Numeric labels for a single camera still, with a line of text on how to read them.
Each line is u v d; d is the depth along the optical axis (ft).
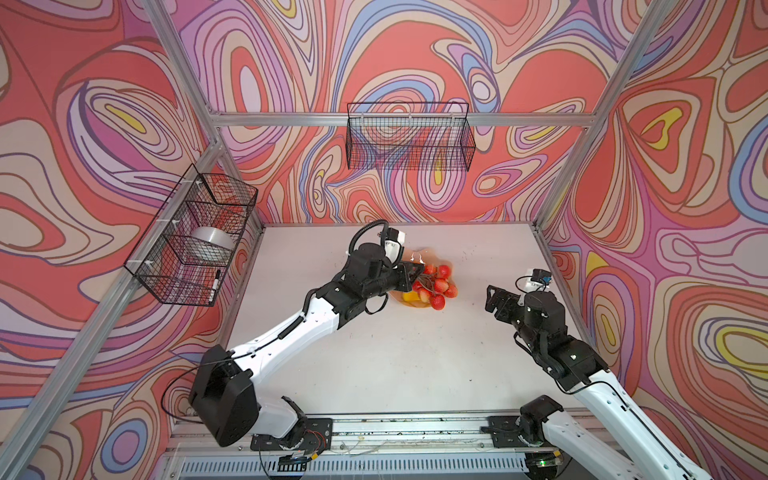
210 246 2.30
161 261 2.21
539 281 2.09
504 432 2.37
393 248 2.18
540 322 1.77
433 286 2.41
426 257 3.45
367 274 1.88
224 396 1.32
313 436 2.37
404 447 2.40
